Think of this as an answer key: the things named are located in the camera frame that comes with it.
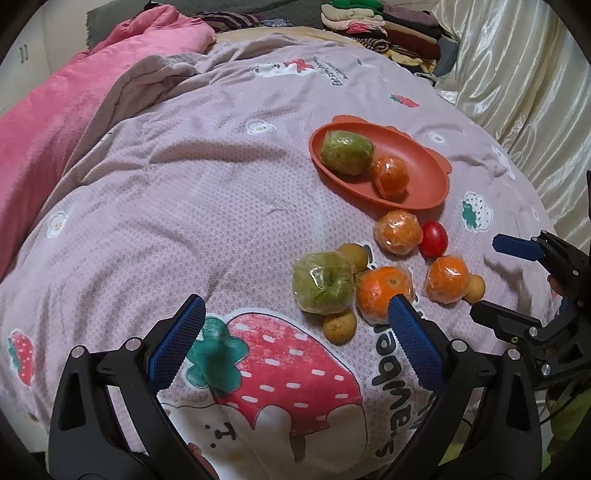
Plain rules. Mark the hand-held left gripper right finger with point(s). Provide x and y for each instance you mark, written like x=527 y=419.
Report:
x=418 y=350

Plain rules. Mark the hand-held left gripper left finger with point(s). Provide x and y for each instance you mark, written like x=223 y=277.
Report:
x=178 y=344

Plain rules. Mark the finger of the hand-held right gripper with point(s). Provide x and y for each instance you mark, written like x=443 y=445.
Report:
x=517 y=247
x=501 y=318

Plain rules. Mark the small brown round fruit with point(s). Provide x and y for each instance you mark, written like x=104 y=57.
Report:
x=339 y=326
x=353 y=256
x=476 y=288

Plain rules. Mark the orange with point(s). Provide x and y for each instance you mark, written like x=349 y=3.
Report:
x=445 y=278
x=376 y=290
x=398 y=232
x=390 y=177

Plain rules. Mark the red tomato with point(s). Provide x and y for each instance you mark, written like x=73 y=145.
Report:
x=434 y=240

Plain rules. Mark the green apple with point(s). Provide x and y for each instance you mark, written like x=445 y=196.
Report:
x=323 y=286
x=346 y=152

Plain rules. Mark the orange-red oval plate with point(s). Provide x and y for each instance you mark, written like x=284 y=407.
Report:
x=415 y=157

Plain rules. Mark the lime green garment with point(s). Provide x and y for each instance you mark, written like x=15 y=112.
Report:
x=570 y=415

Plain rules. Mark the strawberry printed lilac quilt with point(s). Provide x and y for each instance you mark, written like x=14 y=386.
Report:
x=184 y=207

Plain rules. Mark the pale crumpled cloth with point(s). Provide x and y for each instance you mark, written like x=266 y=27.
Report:
x=441 y=90

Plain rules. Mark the cream satin curtain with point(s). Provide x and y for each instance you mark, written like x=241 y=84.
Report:
x=517 y=69

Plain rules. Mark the stack of folded clothes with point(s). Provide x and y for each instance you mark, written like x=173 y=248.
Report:
x=392 y=27

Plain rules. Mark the pink fleece blanket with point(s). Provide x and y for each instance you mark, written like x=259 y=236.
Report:
x=55 y=115

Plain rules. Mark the beige bed sheet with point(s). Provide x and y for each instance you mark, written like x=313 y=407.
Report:
x=286 y=32

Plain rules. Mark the white wardrobe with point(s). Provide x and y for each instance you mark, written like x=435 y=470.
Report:
x=27 y=55

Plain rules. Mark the dark striped cloth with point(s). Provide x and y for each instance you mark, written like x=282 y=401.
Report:
x=231 y=21

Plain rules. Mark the grey headboard cushion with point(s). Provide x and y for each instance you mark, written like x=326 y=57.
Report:
x=120 y=18

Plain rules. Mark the dark floral cloth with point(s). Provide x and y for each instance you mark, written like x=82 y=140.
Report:
x=272 y=21

